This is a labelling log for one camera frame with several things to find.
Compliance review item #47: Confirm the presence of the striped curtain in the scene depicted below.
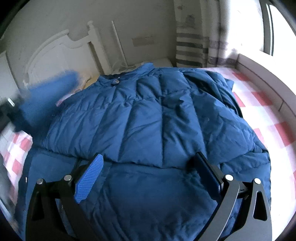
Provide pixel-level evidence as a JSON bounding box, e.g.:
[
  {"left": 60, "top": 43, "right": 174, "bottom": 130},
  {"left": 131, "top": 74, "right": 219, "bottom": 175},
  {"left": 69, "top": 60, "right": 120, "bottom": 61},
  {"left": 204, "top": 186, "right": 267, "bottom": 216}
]
[{"left": 174, "top": 1, "right": 238, "bottom": 68}]

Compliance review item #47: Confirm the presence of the pink white checkered bedsheet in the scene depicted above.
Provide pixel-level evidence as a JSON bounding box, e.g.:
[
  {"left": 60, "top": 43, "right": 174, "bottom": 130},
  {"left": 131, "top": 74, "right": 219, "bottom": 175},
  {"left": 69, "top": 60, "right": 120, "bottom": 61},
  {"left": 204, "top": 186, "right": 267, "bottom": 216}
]
[{"left": 0, "top": 66, "right": 296, "bottom": 209}]

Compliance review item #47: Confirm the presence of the white wooden headboard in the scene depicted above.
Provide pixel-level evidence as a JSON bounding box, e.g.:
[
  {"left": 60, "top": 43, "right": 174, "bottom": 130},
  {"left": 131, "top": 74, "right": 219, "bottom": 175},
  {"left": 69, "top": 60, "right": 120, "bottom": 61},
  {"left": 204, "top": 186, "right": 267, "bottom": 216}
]
[{"left": 23, "top": 21, "right": 112, "bottom": 87}]

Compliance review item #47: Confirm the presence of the blue puffer jacket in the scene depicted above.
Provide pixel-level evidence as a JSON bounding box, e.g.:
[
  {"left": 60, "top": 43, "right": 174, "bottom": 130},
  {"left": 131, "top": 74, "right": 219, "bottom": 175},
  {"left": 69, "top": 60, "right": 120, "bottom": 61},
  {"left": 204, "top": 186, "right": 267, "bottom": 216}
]
[{"left": 16, "top": 63, "right": 271, "bottom": 240}]

